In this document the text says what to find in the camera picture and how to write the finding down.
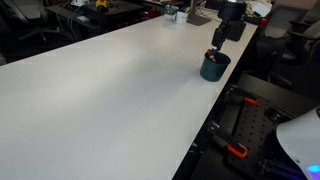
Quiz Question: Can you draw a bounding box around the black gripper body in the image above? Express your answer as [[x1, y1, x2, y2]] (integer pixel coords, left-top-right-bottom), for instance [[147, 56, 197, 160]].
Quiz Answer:
[[211, 21, 232, 48]]

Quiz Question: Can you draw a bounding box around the red and white marker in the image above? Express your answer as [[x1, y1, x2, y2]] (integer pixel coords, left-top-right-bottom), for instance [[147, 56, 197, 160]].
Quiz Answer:
[[205, 48, 218, 64]]

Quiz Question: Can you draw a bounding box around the black box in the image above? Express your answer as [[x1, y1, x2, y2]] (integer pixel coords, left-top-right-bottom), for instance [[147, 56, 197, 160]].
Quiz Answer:
[[228, 20, 248, 43]]

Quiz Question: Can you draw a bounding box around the dark teal mug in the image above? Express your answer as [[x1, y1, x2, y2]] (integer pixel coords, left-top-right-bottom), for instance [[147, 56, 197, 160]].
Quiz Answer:
[[199, 51, 232, 83]]

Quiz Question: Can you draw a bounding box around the grey monitor stand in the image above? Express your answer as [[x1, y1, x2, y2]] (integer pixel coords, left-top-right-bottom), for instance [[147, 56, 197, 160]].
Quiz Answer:
[[186, 0, 212, 27]]

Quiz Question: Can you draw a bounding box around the white mug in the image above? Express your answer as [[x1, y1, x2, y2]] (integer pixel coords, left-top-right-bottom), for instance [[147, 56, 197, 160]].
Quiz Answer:
[[172, 10, 190, 25]]

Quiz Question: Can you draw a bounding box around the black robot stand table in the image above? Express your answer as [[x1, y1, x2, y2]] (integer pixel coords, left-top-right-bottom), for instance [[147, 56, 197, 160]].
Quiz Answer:
[[173, 73, 320, 180]]

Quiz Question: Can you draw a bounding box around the black office chair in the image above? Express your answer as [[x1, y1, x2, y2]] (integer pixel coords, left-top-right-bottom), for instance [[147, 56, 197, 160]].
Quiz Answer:
[[256, 0, 320, 101]]

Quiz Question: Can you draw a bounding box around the black pegboard plate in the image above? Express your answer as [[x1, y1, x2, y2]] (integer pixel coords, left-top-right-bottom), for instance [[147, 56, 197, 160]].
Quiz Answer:
[[226, 94, 320, 180]]

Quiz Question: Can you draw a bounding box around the dark desk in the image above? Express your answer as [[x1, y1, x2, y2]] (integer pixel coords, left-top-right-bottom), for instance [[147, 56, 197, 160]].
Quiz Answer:
[[44, 0, 146, 36]]

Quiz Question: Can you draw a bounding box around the yellow tool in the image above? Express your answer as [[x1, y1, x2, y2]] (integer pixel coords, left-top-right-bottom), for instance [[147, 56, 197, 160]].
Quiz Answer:
[[95, 0, 110, 10]]

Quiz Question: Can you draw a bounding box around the grey office chair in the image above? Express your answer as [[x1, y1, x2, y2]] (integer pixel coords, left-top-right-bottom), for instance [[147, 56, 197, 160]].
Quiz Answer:
[[0, 0, 51, 43]]

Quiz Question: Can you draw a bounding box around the black clamp with orange handle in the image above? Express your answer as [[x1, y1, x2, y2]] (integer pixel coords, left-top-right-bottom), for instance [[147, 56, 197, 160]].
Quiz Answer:
[[207, 120, 249, 160], [226, 87, 260, 107]]

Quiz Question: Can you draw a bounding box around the blue cable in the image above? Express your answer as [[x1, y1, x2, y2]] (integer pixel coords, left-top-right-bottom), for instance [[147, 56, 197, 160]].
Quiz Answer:
[[65, 4, 83, 34]]

